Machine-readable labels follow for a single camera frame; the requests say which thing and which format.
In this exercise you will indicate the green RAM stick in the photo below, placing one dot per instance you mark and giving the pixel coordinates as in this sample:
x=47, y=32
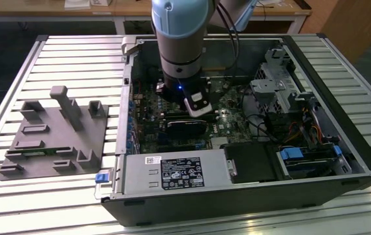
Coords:
x=37, y=152

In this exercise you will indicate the green motherboard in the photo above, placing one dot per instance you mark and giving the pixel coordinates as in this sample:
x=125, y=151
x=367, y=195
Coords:
x=233, y=122

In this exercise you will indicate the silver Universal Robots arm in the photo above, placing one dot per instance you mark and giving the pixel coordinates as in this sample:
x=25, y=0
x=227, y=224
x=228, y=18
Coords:
x=177, y=36

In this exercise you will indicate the wooden desk white frame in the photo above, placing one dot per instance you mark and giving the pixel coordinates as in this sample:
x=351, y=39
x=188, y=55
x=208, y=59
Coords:
x=41, y=12

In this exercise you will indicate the white box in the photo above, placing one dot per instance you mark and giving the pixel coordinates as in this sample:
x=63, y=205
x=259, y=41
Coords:
x=101, y=2
x=77, y=5

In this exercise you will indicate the silver power supply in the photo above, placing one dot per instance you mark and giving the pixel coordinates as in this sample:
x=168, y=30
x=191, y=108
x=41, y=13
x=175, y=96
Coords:
x=139, y=176

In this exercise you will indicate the grey metal drive cage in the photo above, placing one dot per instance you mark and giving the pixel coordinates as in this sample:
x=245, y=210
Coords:
x=263, y=88

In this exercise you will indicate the small blue drive latch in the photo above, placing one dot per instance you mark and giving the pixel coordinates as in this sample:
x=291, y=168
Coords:
x=336, y=150

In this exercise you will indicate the grey parts rack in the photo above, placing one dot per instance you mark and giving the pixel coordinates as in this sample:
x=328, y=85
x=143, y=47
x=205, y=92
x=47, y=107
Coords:
x=57, y=137

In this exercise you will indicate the silver chipset heatsink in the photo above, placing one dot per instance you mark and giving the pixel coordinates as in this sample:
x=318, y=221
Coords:
x=220, y=142

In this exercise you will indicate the blue disk carrier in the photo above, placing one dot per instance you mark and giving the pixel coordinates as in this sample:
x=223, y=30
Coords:
x=291, y=154

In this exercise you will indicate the black RAM slot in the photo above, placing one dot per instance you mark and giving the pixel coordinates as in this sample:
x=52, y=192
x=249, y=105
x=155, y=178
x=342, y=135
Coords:
x=173, y=118
x=172, y=113

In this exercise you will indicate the black graphics card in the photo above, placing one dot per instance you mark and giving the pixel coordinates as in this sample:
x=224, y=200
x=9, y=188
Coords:
x=184, y=128

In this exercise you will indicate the blue case latch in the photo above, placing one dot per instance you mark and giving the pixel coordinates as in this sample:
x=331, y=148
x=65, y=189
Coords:
x=103, y=178

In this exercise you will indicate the black open PC case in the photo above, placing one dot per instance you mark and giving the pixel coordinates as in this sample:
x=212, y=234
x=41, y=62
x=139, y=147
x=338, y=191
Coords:
x=204, y=210

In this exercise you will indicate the wooden cabinet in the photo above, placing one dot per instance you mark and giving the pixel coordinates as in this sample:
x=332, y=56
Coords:
x=351, y=24

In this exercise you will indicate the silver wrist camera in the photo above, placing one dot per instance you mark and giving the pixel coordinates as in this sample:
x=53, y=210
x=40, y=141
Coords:
x=197, y=104

